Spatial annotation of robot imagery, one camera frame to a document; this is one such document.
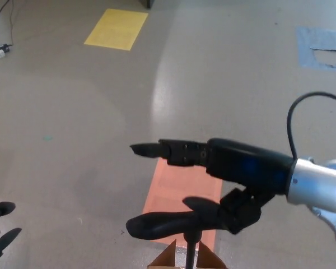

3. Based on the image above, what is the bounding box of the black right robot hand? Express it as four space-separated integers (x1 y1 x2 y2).
129 137 297 236

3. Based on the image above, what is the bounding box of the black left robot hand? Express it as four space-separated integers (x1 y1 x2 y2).
0 199 23 256

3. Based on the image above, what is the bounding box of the orange paper sheet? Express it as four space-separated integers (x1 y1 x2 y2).
142 159 223 245

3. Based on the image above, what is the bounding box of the brown cardboard box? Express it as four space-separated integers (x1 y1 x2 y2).
148 238 227 269

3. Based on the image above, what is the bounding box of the torn blue paper sheet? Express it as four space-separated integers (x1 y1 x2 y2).
295 25 336 73

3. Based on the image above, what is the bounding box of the yellow paper sheet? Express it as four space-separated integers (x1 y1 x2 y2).
83 8 150 52

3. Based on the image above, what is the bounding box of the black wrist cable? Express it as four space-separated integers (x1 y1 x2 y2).
286 91 336 161

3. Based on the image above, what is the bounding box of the thin dark red cable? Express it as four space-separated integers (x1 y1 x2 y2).
9 0 16 46

